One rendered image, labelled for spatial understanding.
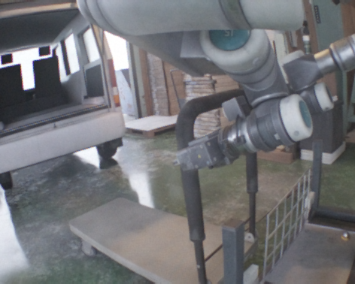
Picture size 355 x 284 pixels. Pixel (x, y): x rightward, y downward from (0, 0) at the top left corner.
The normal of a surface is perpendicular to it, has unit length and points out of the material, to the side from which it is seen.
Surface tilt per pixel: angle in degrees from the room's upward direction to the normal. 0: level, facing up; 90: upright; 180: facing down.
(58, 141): 88
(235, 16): 148
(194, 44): 71
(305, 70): 92
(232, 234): 90
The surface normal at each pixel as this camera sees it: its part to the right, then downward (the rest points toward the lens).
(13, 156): 0.54, 0.12
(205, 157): -0.65, 0.27
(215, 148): 0.66, -0.27
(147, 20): -0.22, 0.96
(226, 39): -0.47, 0.04
